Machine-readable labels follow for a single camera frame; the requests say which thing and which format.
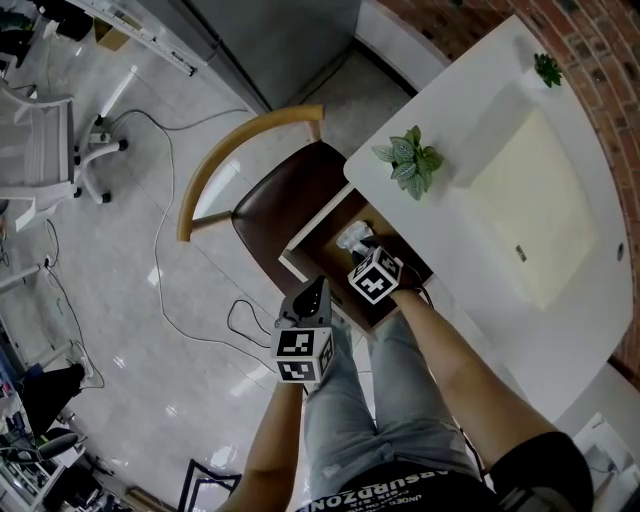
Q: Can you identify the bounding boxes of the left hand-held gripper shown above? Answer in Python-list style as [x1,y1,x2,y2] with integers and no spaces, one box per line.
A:
[271,277,335,386]

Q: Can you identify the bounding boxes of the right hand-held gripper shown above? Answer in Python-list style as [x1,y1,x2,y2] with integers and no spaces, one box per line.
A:
[348,239,404,305]

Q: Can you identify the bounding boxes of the wooden drawer with white front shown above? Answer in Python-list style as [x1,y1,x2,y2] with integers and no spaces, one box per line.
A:
[278,182,435,336]

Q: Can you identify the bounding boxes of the white cloth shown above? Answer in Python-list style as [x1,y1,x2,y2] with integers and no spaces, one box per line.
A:
[335,220,374,254]

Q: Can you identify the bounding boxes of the person's right forearm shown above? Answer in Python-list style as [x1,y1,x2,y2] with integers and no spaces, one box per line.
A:
[388,287,559,466]

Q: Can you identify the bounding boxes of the person's left forearm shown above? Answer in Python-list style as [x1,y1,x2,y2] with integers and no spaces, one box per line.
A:
[217,382,306,512]

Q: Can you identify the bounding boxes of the wooden chair with brown seat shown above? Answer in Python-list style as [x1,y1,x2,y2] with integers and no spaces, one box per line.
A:
[176,103,354,296]

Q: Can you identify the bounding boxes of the pale veined leafy plant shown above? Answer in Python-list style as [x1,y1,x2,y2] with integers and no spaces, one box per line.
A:
[371,124,446,202]

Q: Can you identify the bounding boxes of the person's light denim jeans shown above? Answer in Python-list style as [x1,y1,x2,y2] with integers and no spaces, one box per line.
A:
[303,312,481,501]

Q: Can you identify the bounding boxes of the white desk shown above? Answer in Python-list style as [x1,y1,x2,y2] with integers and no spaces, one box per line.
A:
[342,13,635,426]

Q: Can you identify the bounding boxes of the cream desk mat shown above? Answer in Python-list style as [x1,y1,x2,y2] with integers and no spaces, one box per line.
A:
[467,106,596,312]

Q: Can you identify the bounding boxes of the person's black printed t-shirt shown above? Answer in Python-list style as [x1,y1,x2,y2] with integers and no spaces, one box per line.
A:
[294,430,596,512]

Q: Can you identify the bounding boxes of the small dark green succulent plant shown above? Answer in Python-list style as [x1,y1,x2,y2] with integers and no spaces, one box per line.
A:
[524,52,565,90]

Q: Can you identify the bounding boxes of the white side cabinet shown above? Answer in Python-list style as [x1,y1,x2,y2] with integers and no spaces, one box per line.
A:
[572,412,640,496]

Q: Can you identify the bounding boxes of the white shelving rack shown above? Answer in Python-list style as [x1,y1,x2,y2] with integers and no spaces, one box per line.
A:
[69,0,196,77]

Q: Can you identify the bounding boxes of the white mesh office chair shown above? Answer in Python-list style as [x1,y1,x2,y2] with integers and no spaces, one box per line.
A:
[0,84,130,234]

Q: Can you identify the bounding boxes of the cardboard box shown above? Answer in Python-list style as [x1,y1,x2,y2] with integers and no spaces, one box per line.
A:
[93,17,130,51]

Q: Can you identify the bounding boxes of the black bin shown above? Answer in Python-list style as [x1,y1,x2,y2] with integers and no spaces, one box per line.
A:
[54,9,95,41]

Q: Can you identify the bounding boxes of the black floor cable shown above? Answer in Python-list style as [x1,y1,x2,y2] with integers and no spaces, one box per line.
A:
[227,298,276,351]

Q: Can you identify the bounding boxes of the white floor cable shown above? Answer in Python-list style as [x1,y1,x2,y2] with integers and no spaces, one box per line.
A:
[109,108,279,389]

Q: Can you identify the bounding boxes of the black metal frame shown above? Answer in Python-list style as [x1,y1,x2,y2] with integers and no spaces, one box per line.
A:
[177,457,244,512]

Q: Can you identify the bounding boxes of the grey arm strap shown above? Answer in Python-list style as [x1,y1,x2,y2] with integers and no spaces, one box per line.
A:
[497,487,536,512]

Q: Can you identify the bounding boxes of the white table leg frame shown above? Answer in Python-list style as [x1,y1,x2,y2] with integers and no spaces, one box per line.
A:
[0,263,41,294]

